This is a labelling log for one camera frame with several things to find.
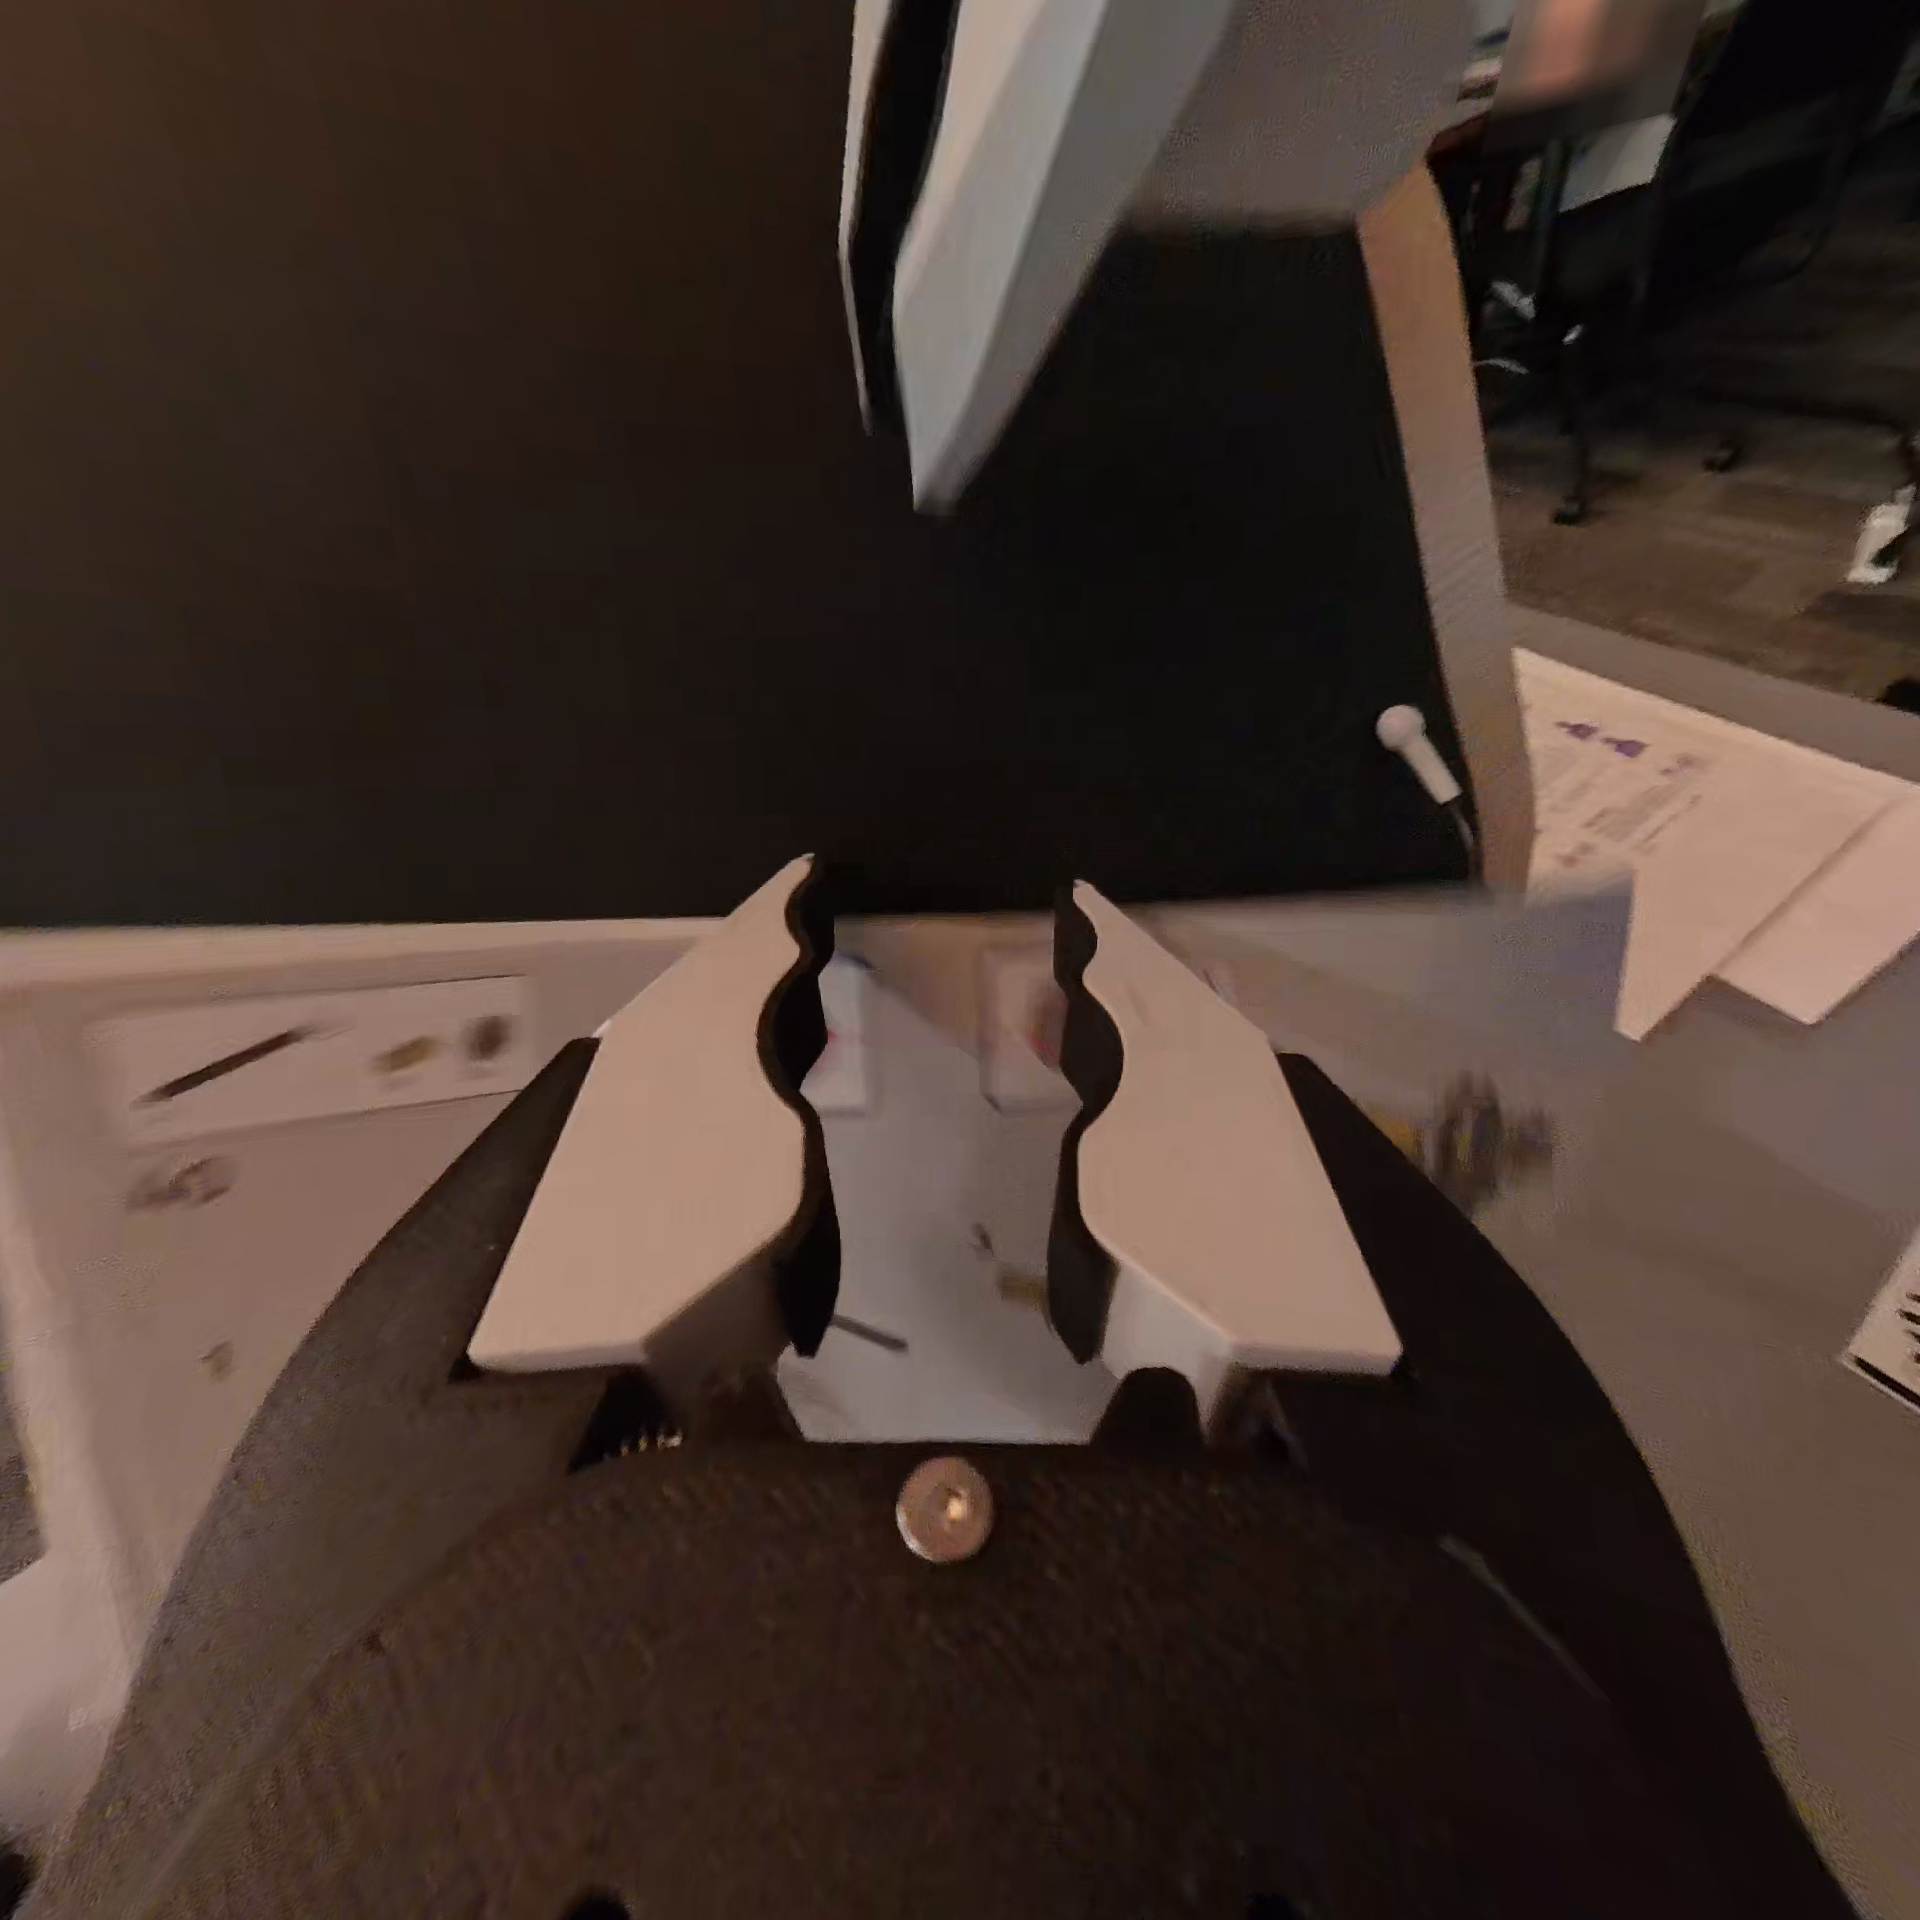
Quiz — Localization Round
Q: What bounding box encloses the white printed paper sheet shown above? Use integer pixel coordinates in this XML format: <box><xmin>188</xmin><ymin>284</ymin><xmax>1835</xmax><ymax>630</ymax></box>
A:
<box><xmin>1507</xmin><ymin>645</ymin><xmax>1920</xmax><ymax>1038</ymax></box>

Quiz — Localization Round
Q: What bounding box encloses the black office chair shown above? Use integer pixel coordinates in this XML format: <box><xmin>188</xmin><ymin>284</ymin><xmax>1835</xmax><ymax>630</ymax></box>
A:
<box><xmin>1477</xmin><ymin>210</ymin><xmax>1764</xmax><ymax>527</ymax></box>

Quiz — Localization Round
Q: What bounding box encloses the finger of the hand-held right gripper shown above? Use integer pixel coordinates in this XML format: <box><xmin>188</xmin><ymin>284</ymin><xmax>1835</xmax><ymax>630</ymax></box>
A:
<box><xmin>836</xmin><ymin>0</ymin><xmax>1489</xmax><ymax>519</ymax></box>

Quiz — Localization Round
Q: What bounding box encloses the white lego instruction booklet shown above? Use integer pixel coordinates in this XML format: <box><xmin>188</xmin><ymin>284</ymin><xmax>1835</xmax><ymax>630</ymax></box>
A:
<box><xmin>0</xmin><ymin>878</ymin><xmax>1642</xmax><ymax>1823</ymax></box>

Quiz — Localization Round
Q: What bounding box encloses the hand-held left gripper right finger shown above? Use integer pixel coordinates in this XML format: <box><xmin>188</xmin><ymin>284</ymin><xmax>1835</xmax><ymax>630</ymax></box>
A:
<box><xmin>1044</xmin><ymin>879</ymin><xmax>1406</xmax><ymax>1413</ymax></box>

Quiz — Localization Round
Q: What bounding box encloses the zebra striped sticker sheet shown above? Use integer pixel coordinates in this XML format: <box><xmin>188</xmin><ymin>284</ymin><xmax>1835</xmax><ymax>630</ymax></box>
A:
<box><xmin>1843</xmin><ymin>1242</ymin><xmax>1920</xmax><ymax>1413</ymax></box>

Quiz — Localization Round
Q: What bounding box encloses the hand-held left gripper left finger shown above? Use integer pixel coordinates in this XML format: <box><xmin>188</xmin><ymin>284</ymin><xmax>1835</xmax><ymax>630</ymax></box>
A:
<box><xmin>469</xmin><ymin>853</ymin><xmax>841</xmax><ymax>1403</ymax></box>

